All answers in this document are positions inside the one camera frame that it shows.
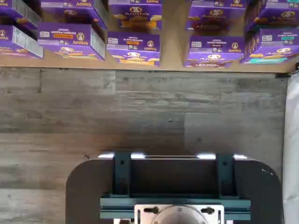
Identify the purple Annie's snack box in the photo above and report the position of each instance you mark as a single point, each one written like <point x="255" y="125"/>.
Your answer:
<point x="133" y="46"/>
<point x="67" y="39"/>
<point x="135" y="16"/>
<point x="70" y="11"/>
<point x="14" y="44"/>
<point x="14" y="14"/>

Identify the purple Annie's chocolate grahams box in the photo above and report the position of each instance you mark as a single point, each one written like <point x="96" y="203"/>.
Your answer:
<point x="212" y="51"/>
<point x="215" y="16"/>

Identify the purple Annie's box teal band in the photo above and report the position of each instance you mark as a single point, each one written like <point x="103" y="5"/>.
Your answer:
<point x="275" y="46"/>
<point x="275" y="16"/>

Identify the black rounded platform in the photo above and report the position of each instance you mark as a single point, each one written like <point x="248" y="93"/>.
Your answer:
<point x="86" y="186"/>

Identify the silver mounting plate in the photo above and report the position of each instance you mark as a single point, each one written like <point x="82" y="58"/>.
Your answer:
<point x="142" y="217"/>

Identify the white side sheet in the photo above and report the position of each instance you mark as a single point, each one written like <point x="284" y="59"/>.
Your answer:
<point x="293" y="151"/>

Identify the teal metal frame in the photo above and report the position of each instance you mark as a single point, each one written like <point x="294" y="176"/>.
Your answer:
<point x="121" y="172"/>

